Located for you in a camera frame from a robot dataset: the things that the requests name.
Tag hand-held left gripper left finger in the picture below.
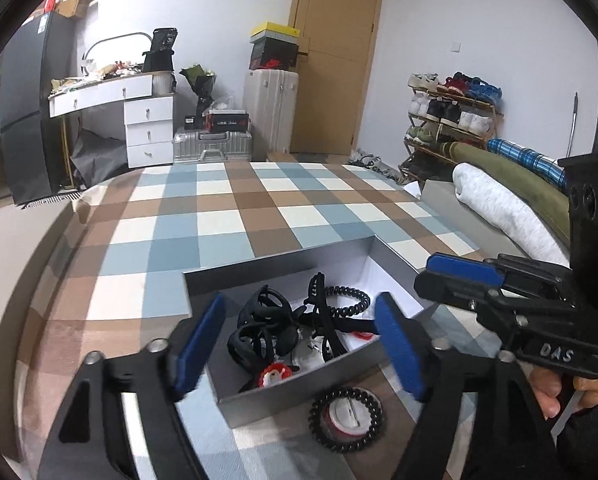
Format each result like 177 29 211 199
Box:
38 291 228 480

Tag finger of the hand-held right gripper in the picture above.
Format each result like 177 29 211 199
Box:
426 253 573 302
414 271 556 342

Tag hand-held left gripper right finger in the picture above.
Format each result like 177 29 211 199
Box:
374 291 554 480

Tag black hair claw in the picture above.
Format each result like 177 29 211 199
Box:
236 285 300 356
227 327 276 375

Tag black spiral hair tie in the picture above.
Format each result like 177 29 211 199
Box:
308 386 384 453
324 285 370 318

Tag long black hair clip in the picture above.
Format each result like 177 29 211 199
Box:
299 272 377 361

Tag small red hair ornament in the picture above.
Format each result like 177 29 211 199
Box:
256 364 294 388

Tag grey storage box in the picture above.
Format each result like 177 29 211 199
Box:
183 236 450 429

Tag person's right forearm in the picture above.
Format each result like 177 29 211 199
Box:
559 385 598 480

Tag person's right hand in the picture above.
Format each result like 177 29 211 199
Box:
529 366 598 422

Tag round white red case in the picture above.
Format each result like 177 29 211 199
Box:
324 397 372 436

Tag rolled green blanket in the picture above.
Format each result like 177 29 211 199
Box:
439 141 572 246

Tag blue plaid blanket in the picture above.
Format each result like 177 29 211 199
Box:
486 137 572 193

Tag thin metal rod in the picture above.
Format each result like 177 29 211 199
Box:
566 92 580 158

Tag wooden shoe rack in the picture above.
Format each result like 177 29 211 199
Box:
399 72 504 183

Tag checkered blanket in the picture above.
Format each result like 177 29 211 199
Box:
24 160 530 480

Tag scattered slippers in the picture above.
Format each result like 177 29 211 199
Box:
351 147 404 181

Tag group of assorted shoes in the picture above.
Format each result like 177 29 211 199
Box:
406 71 504 146

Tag silver suitcase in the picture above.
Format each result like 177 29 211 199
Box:
172 127 254 163

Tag dark cloth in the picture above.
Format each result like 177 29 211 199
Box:
71 127 130 186

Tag white vanity desk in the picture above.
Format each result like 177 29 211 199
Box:
48 71 176 170

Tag black red flat box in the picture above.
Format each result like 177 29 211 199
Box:
204 109 250 133

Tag wooden door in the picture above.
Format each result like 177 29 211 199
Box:
288 0 384 157

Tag white suitcase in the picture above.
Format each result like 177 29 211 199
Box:
243 69 300 158

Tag white ribbed container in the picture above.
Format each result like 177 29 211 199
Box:
151 71 176 96

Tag wrapped flower bouquet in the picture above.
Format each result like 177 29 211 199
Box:
179 64 217 116

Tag black red shoe box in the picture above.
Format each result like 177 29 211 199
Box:
249 40 300 72

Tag dark grey refrigerator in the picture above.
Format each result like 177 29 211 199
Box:
0 10 82 206

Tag pile of desk clutter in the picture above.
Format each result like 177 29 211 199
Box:
49 60 144 96

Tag black bag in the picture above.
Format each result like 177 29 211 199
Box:
141 27 178 73

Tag yellow shoe box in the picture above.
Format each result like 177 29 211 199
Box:
250 21 300 43

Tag arched vanity mirror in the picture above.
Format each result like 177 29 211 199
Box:
81 32 152 76

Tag open cardboard box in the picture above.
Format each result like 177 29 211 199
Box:
56 0 97 18

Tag beige bed frame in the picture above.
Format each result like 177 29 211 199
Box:
0 195 87 461

